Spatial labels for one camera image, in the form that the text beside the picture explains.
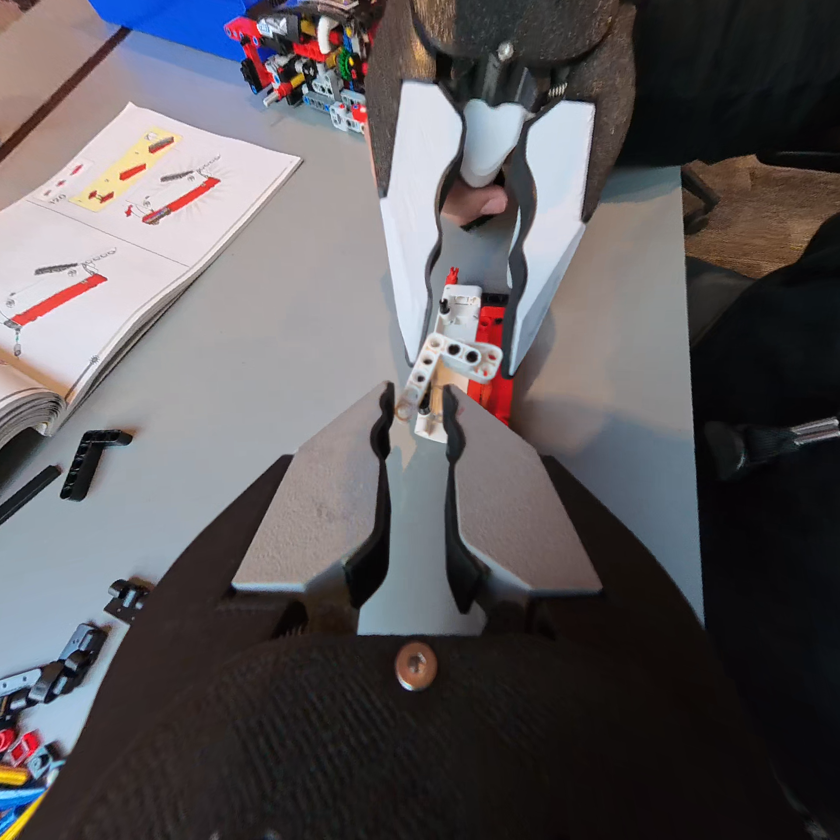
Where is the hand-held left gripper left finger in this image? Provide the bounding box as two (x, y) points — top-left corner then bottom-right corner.
(231, 382), (395, 610)

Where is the black flat brick bar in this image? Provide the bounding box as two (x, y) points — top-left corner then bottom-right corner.
(0, 465), (62, 526)

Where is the white L-shaped brick beam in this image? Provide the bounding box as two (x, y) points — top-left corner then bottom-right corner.
(397, 331), (475, 421)

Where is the open instruction booklet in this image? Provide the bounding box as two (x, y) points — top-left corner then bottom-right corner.
(0, 101), (304, 447)

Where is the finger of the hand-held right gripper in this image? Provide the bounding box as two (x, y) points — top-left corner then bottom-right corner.
(505, 100), (597, 375)
(379, 80), (467, 361)

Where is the black double brick connector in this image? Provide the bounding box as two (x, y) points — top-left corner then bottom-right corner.
(26, 623), (109, 703)

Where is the blue plastic bin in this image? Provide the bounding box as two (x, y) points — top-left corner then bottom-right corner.
(88, 0), (253, 34)

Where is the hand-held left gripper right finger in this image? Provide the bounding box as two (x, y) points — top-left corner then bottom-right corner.
(441, 385), (603, 614)

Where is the red and white brick panel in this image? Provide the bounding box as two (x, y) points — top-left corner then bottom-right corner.
(413, 266), (514, 447)

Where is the person's right hand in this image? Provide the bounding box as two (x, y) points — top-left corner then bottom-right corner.
(441, 176), (511, 228)

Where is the black strap with metal clip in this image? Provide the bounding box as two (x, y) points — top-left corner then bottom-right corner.
(705, 416), (840, 481)

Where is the shiny black brick connector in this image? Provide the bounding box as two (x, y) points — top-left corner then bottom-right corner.
(104, 577), (155, 624)

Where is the black L-shaped brick beam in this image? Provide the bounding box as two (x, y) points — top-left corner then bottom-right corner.
(60, 430), (134, 503)

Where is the small white curved brick piece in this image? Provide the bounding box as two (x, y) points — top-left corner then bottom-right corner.
(449, 341), (505, 385)

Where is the person's black clothing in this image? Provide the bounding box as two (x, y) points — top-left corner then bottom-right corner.
(689, 217), (840, 840)

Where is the pile of coloured brick pieces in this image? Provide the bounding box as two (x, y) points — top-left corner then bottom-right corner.
(0, 669), (67, 840)

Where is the multicoloured toy brick car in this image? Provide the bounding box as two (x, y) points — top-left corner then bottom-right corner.
(223, 0), (385, 135)

